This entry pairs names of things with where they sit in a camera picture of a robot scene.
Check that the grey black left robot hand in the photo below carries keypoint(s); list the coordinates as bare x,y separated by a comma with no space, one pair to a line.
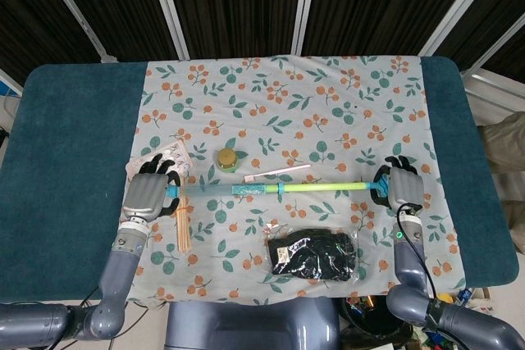
145,196

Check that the grey black right robot hand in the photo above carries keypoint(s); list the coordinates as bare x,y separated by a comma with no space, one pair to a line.
406,188

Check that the clear plastic tube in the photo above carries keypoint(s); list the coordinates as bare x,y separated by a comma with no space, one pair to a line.
246,190

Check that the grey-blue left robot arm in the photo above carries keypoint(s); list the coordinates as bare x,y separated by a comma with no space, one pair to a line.
119,276

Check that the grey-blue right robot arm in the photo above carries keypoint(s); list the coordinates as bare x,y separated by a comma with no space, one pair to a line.
410,268

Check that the bundle of bamboo sticks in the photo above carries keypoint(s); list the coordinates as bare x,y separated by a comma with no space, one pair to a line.
183,227

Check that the pink press-on nail package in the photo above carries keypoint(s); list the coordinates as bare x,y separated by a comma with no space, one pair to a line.
180,157

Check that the small green jar gold lid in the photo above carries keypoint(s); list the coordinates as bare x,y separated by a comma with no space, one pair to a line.
227,159

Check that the teal plush table cover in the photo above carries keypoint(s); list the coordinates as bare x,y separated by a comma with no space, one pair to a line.
74,141

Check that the beige fabric bundle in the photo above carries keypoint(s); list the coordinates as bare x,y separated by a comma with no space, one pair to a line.
504,141

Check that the black socks in plastic bag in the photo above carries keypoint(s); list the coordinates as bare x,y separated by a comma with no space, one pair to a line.
311,253

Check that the thin pink stick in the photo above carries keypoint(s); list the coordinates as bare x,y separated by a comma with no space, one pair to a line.
279,170

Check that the floral print tablecloth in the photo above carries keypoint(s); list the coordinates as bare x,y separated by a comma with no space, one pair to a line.
287,112

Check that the black waste bin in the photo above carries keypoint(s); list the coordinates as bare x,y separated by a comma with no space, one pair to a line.
369,325

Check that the grey-blue robot torso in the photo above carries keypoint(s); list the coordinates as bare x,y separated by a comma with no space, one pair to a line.
250,325

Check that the black folding screen panel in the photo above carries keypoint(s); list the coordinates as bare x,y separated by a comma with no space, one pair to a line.
24,10
238,1
389,1
492,26
115,1

